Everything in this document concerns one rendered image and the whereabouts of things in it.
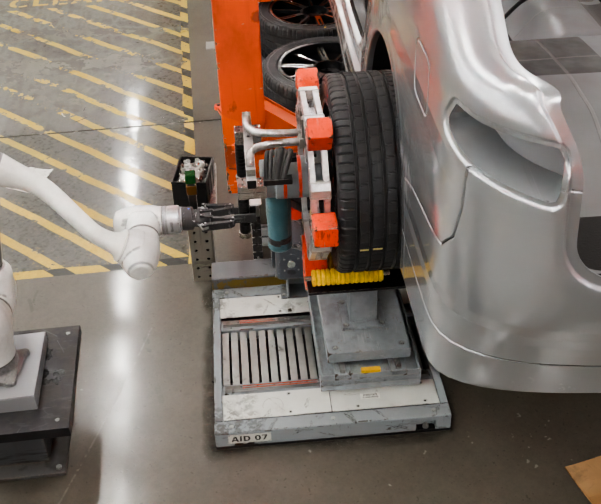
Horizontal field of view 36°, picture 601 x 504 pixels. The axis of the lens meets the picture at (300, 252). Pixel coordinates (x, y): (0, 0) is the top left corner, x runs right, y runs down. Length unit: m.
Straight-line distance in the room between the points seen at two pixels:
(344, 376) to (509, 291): 1.29
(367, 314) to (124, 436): 0.98
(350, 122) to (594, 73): 0.97
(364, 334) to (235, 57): 1.09
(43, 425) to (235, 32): 1.46
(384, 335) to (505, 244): 1.38
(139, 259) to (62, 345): 0.71
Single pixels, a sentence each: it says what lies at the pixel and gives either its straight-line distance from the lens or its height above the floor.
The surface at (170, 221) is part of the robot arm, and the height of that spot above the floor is 0.85.
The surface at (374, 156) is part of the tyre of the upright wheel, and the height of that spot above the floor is 1.06.
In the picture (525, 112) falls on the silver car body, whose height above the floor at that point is 1.58.
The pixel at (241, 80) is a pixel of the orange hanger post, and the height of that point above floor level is 1.00.
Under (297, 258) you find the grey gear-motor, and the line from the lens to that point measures 3.55.
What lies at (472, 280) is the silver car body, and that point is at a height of 1.15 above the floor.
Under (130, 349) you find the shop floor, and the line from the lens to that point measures 3.75.
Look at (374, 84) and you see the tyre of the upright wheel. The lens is 2.93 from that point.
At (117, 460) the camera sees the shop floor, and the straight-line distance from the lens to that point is 3.36.
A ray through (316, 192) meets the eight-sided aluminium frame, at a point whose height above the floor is 0.96.
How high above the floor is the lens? 2.49
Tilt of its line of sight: 37 degrees down
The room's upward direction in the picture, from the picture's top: 2 degrees counter-clockwise
